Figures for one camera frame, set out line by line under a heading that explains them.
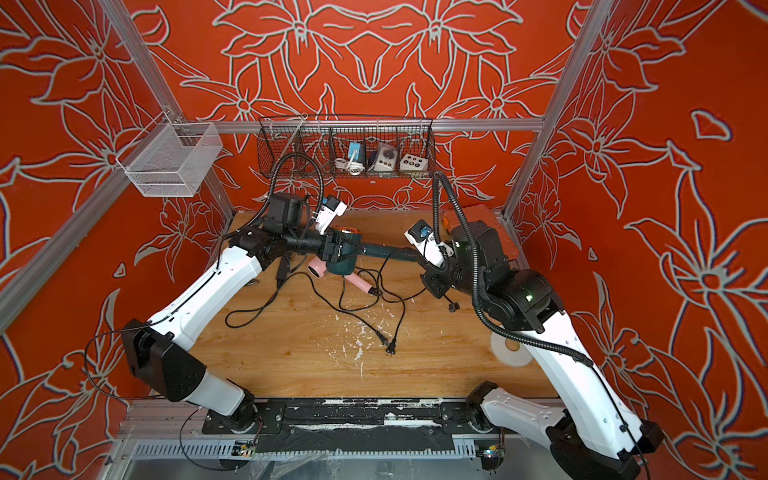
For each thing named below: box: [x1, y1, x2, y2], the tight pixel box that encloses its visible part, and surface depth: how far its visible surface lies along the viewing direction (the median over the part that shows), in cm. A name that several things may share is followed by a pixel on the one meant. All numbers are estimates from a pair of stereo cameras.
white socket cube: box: [400, 153, 428, 171], surface depth 96 cm
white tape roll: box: [490, 332, 532, 367], surface depth 84 cm
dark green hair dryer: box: [326, 225, 420, 275], surface depth 71 cm
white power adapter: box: [373, 144, 398, 171], surface depth 93 cm
